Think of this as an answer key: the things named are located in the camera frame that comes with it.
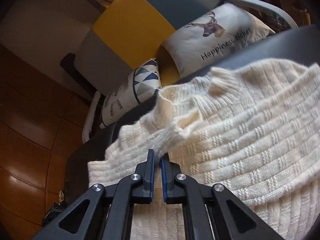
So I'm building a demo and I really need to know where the blue triangle patterned pillow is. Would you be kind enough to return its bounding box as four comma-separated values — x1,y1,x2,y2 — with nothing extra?
100,59,161,128

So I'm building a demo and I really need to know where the cream knitted sweater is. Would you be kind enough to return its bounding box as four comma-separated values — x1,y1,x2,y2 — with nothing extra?
88,59,319,239

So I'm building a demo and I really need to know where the grey yellow blue sofa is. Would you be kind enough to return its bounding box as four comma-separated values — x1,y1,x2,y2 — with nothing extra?
61,0,297,142

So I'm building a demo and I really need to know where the white deer print pillow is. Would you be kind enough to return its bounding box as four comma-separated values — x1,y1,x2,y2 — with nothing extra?
162,3,275,77

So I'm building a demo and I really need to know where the black leather ottoman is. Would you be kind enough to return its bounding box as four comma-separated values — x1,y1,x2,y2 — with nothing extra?
64,25,319,204

